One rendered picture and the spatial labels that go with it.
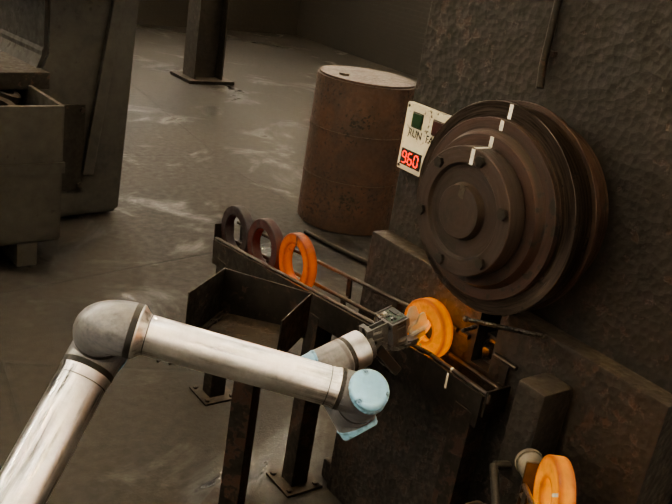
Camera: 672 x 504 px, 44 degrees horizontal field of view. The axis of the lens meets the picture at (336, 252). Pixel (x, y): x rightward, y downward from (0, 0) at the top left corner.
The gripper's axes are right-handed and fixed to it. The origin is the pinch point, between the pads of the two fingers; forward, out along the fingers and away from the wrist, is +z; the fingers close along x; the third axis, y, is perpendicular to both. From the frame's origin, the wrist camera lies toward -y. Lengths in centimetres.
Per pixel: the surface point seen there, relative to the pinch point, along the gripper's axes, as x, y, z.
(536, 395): -39.3, 3.9, -3.5
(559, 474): -60, 7, -19
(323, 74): 251, -29, 134
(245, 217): 89, -5, -3
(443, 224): -10.6, 33.5, -3.9
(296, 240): 58, -1, -2
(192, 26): 637, -95, 230
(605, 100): -25, 57, 28
